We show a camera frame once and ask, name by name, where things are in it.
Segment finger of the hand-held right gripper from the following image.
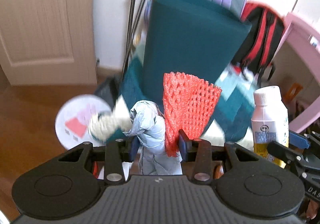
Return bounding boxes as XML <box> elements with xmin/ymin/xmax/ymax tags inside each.
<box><xmin>289</xmin><ymin>132</ymin><xmax>311</xmax><ymax>150</ymax></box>
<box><xmin>267</xmin><ymin>141</ymin><xmax>304</xmax><ymax>168</ymax></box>

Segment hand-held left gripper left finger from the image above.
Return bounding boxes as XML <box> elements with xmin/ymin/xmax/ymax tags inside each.
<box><xmin>58</xmin><ymin>136</ymin><xmax>140</xmax><ymax>182</ymax></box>

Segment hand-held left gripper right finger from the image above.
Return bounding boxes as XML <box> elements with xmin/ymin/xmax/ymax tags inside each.
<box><xmin>179</xmin><ymin>130</ymin><xmax>260</xmax><ymax>182</ymax></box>

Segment pale blue paper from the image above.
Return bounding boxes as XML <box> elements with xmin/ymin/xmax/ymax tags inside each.
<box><xmin>129</xmin><ymin>100</ymin><xmax>183</xmax><ymax>176</ymax></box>

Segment white yellow drink bottle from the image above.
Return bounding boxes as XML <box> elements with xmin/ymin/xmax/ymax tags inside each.
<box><xmin>251</xmin><ymin>85</ymin><xmax>290</xmax><ymax>168</ymax></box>

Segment red foam net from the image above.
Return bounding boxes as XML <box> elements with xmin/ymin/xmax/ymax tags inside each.
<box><xmin>162</xmin><ymin>72</ymin><xmax>222</xmax><ymax>158</ymax></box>

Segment teal plastic bin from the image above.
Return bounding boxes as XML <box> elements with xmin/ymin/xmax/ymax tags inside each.
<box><xmin>142</xmin><ymin>0</ymin><xmax>252</xmax><ymax>137</ymax></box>

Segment teal cream zigzag quilt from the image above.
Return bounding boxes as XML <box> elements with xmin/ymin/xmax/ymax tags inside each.
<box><xmin>89</xmin><ymin>57</ymin><xmax>258</xmax><ymax>150</ymax></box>

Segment round white stool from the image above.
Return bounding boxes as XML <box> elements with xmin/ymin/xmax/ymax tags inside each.
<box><xmin>55</xmin><ymin>94</ymin><xmax>113</xmax><ymax>151</ymax></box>

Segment red black backpack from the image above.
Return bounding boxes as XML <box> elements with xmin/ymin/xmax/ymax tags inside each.
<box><xmin>229</xmin><ymin>1</ymin><xmax>285</xmax><ymax>81</ymax></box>

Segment pink desk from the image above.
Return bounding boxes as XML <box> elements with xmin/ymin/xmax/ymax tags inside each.
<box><xmin>271</xmin><ymin>12</ymin><xmax>320</xmax><ymax>135</ymax></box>

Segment black metal poles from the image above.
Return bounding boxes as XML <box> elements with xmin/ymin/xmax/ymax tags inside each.
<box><xmin>122</xmin><ymin>0</ymin><xmax>160</xmax><ymax>82</ymax></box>

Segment beige wooden door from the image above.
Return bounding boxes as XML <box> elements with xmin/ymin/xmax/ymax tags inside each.
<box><xmin>0</xmin><ymin>0</ymin><xmax>98</xmax><ymax>86</ymax></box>

